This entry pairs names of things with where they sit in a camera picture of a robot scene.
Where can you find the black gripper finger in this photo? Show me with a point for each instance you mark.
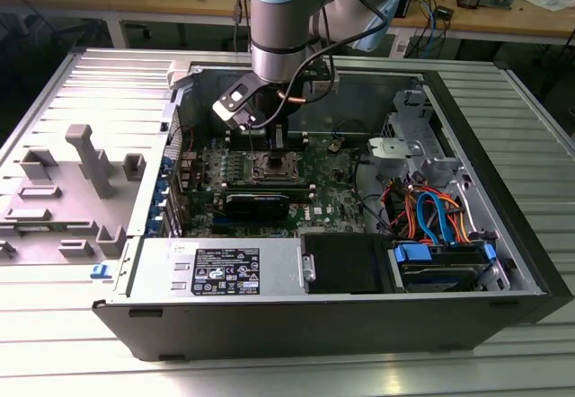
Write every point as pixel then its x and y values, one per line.
pixel 271 141

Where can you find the silver square CPU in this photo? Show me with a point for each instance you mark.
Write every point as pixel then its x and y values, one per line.
pixel 276 173

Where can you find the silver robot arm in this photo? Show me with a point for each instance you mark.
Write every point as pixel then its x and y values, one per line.
pixel 278 33

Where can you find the metal CPU socket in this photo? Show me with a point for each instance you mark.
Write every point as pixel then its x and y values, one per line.
pixel 303 167

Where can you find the silver coin battery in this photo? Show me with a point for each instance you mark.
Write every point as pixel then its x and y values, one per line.
pixel 333 147

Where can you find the black graphics card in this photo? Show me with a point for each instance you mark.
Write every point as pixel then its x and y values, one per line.
pixel 256 208

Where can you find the green motherboard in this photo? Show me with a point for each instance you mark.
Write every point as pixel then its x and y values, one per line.
pixel 332 199

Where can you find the light grey case latch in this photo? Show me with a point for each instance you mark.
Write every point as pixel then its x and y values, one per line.
pixel 177 76

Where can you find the blue card retention clip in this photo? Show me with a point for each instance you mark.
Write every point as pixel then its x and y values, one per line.
pixel 160 196
pixel 156 218
pixel 167 165

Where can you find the silver power supply unit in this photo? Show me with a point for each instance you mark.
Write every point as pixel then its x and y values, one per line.
pixel 278 271

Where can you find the silver metal drive cage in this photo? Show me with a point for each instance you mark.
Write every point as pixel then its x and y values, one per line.
pixel 406 116

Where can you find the wooden workbench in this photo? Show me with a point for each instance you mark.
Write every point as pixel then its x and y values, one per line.
pixel 135 2

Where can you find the black open PC case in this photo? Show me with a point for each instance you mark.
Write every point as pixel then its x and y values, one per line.
pixel 269 325

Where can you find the hard disk in blue carrier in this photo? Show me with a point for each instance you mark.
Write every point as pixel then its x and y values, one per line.
pixel 431 276

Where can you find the grey plastic parts rack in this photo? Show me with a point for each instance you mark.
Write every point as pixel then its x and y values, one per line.
pixel 58 217

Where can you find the green RAM stick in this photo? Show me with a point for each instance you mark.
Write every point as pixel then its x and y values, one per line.
pixel 40 228

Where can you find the white paper sheet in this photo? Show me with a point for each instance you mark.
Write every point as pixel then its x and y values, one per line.
pixel 545 1

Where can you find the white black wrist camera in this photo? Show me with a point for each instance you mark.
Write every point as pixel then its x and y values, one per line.
pixel 229 103

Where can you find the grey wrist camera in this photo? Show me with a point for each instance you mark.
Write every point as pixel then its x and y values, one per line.
pixel 325 85

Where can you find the silver metal bracket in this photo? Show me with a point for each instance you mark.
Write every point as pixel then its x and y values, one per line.
pixel 395 147

